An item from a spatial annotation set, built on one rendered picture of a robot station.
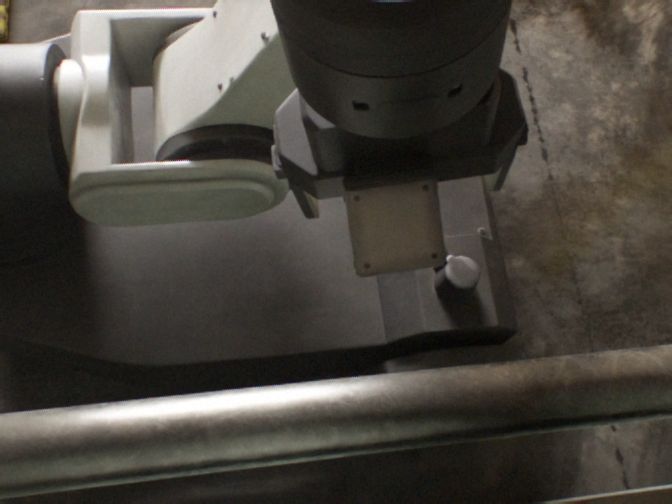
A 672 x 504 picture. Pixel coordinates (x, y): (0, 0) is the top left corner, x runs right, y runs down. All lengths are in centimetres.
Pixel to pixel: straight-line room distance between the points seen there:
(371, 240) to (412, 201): 3
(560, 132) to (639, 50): 23
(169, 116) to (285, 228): 20
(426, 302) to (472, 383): 31
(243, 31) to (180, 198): 17
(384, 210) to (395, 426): 16
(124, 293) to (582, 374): 50
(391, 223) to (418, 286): 44
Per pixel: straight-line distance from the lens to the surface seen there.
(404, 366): 76
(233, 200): 69
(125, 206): 70
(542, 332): 102
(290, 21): 24
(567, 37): 128
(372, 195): 32
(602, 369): 48
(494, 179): 40
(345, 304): 78
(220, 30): 66
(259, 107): 64
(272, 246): 80
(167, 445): 43
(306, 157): 34
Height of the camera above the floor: 91
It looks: 68 degrees down
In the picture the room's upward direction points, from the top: 18 degrees clockwise
